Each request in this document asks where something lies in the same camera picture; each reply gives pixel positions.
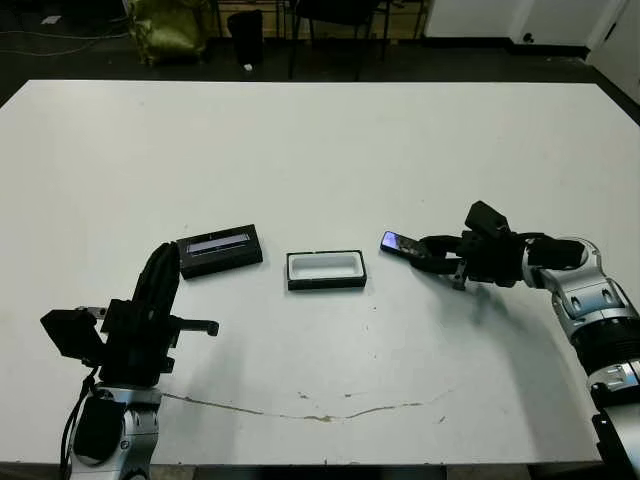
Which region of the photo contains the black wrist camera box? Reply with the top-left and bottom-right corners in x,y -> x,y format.
39,308 -> 105,362
464,200 -> 511,236

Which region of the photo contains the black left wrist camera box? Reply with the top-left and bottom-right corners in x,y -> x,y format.
39,308 -> 105,362

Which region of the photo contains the thin light floor cable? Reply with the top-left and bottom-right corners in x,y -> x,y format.
0,22 -> 132,57

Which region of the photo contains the black box base white insert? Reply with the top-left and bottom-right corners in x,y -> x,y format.
285,247 -> 369,293

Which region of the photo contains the slim black camera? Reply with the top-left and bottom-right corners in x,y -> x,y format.
378,230 -> 426,262

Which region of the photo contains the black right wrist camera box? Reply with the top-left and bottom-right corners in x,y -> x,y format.
464,200 -> 511,236

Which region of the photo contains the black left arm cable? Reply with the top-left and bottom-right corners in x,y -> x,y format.
59,367 -> 99,474

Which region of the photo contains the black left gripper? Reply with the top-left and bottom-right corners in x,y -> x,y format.
74,241 -> 221,387

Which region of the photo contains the black box lid with print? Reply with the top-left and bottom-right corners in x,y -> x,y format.
177,223 -> 265,280

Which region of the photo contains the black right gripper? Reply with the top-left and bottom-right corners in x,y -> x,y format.
409,227 -> 530,293

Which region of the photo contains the yellow-green plastic bag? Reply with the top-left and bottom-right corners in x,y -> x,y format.
128,0 -> 211,65

